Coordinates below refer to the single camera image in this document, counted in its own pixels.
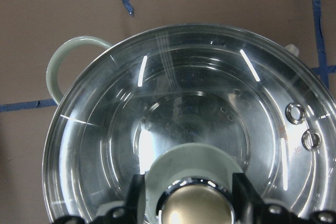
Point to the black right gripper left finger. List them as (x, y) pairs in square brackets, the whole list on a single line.
[(132, 209)]

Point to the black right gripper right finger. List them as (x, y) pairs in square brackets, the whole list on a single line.
[(250, 208)]

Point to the glass pot lid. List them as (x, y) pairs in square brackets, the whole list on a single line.
[(196, 89)]

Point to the pale green cooking pot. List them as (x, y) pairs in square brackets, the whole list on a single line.
[(65, 48)]

